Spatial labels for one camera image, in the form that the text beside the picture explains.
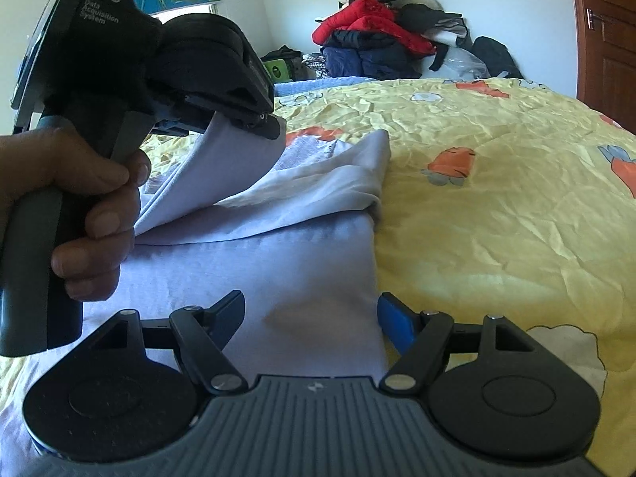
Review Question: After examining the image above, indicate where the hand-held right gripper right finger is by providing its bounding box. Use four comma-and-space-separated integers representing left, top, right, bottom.
376, 293, 540, 394

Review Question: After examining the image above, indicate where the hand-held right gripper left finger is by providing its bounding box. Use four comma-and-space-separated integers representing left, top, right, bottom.
87, 289, 249, 394

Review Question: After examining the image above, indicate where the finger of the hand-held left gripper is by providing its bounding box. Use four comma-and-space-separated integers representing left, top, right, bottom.
173, 78, 288, 141
151, 103, 204, 136

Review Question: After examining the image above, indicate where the white shirt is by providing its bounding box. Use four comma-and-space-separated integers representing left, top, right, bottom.
0, 113, 392, 463

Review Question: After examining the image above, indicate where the person's left hand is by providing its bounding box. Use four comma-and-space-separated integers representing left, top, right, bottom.
0, 125, 151, 304

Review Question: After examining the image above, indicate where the green black backpack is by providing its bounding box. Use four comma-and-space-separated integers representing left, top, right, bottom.
260, 46, 305, 81

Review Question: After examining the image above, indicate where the black white checked cloth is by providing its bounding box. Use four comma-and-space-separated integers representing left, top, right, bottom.
301, 54, 327, 80

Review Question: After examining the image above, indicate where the navy puffer jacket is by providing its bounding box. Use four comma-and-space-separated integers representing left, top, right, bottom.
321, 30, 424, 80

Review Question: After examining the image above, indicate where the yellow printed blanket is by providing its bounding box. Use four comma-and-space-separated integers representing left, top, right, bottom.
0, 77, 636, 463

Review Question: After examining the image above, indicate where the red puffer jacket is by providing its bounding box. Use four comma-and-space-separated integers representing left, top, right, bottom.
312, 0, 437, 56

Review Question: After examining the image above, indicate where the clear plastic bag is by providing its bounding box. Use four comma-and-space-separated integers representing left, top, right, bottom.
440, 47, 490, 81

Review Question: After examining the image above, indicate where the black bag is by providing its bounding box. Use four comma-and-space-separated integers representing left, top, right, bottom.
471, 36, 525, 79

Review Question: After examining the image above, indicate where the wooden door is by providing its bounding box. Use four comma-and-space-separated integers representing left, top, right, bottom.
566, 0, 636, 135

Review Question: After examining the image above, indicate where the metal door handle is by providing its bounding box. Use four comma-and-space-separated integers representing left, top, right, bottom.
585, 8, 613, 31

